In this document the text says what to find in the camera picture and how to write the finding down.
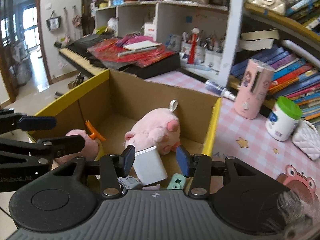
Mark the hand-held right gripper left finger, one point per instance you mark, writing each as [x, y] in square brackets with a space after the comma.
[128, 160]

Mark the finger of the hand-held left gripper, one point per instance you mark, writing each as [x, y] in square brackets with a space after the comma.
[37, 123]
[65, 143]

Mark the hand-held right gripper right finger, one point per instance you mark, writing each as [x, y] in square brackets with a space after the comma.
[182, 162]

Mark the mint green toy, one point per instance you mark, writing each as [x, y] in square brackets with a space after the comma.
[177, 183]

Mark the white plastic cup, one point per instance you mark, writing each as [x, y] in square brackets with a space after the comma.
[150, 166]

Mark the small pink plush toy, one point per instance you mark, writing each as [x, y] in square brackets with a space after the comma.
[91, 146]

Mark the pink pig plush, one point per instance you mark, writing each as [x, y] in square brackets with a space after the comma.
[152, 127]

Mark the yellow cardboard box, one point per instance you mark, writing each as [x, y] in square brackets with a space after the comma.
[150, 97]

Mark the small grey device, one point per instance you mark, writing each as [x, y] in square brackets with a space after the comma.
[130, 182]

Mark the orange plastic piece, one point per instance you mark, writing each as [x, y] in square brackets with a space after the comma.
[93, 132]

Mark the flat pink piece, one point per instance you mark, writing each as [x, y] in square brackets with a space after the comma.
[152, 187]

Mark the pink checkered table mat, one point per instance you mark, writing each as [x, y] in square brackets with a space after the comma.
[237, 135]

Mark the black electronic keyboard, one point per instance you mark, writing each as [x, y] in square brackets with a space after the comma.
[75, 55]

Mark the small spray bottle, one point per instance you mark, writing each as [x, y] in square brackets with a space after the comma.
[217, 88]

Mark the pink humidifier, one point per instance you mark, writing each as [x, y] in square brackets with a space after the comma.
[250, 92]

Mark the hanging tote bag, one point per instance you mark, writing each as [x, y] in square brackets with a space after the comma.
[53, 23]

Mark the red paper packets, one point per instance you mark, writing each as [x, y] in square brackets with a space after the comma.
[140, 58]

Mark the white jar green lid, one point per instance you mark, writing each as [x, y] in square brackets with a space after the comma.
[280, 126]

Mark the white pen holder cup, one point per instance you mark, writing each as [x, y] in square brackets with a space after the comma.
[212, 58]
[185, 55]

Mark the hanging pink bag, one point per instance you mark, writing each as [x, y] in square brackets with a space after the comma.
[76, 20]

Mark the white booklet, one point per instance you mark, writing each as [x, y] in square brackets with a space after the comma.
[142, 45]

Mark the red tassel ornament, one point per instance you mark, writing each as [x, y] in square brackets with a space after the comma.
[193, 47]

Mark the dark wooden door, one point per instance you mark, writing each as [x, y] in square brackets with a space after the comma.
[86, 12]

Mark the blue white packet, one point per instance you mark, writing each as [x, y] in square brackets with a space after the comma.
[173, 41]

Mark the white plastic bag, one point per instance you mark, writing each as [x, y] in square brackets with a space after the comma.
[112, 25]

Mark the white quilted purse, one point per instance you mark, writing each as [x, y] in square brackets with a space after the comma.
[307, 140]

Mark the white red carton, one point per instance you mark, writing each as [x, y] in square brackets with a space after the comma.
[150, 30]

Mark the row of colourful books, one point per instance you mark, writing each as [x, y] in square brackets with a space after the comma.
[295, 77]
[305, 7]

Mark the white vertical board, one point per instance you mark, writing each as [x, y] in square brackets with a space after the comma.
[232, 30]

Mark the thick cream-paged book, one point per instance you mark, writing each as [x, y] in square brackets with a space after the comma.
[260, 40]

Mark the white shelf unit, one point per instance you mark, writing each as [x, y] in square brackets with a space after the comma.
[175, 17]

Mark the white rolled paper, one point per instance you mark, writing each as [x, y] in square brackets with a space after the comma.
[300, 50]

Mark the wooden bookshelf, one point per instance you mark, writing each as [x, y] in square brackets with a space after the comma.
[275, 17]

